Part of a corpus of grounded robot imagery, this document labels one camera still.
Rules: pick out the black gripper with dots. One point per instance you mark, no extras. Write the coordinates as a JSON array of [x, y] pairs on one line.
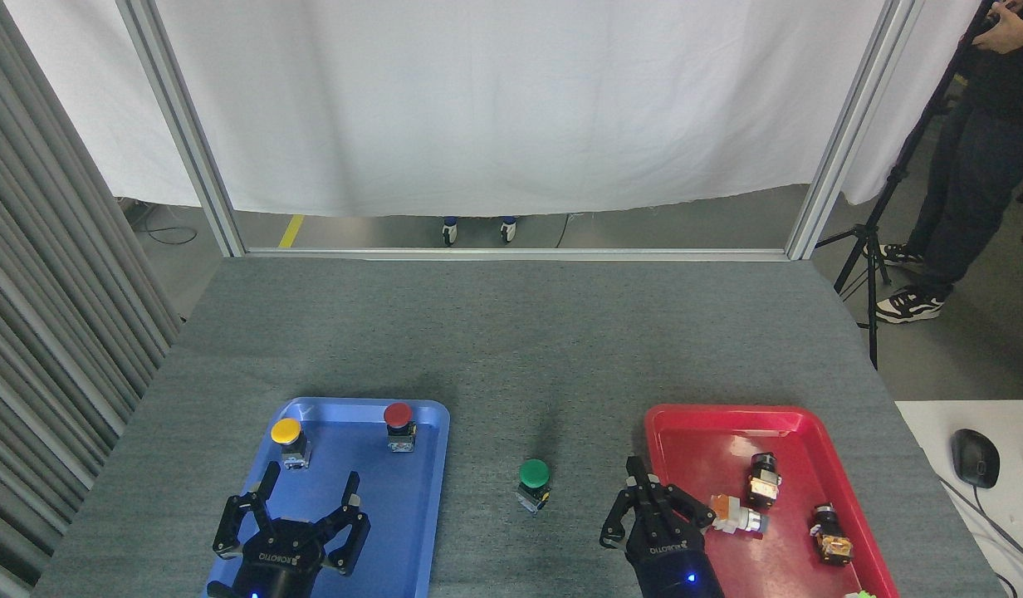
[[669, 565], [279, 565]]

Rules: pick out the green push button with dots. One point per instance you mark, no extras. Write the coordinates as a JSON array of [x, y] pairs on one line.
[[534, 473]]

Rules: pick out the yellow push button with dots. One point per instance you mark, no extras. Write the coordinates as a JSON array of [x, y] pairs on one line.
[[286, 431]]

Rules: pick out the red push button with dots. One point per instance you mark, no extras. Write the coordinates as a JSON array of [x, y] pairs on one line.
[[398, 414]]

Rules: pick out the person's hand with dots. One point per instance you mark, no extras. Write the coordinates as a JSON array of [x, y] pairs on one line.
[[1010, 33]]

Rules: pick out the red plastic tray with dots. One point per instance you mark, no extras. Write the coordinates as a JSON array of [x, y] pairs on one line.
[[686, 440]]

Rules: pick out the blue plastic tray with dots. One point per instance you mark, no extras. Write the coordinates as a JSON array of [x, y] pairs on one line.
[[395, 507]]

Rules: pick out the silver aluminium crossbar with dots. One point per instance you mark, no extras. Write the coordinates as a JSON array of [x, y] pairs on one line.
[[511, 254]]

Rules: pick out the white side table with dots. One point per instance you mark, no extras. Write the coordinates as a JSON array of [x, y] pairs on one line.
[[935, 432]]

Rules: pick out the black computer mouse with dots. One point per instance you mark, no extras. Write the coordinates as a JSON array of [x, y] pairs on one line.
[[976, 458]]

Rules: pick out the black tripod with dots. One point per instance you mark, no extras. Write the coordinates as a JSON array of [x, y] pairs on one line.
[[873, 249]]

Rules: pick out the grey ribbed panel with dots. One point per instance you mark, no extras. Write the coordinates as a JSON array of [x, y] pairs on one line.
[[46, 291]]

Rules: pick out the white cloth curtain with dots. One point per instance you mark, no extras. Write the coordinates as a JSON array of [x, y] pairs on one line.
[[511, 100]]

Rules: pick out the person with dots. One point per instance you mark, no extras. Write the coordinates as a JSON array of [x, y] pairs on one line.
[[976, 166]]

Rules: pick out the white and orange switch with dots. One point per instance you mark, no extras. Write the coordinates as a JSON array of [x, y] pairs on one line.
[[737, 515]]

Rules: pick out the black knob switch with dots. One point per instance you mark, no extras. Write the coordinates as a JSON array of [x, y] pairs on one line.
[[763, 483]]

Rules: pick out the black switch with orange base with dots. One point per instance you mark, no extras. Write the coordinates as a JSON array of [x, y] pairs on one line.
[[831, 536]]

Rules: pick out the silver aluminium post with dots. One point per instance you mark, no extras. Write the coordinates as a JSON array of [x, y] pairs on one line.
[[852, 124], [183, 124]]

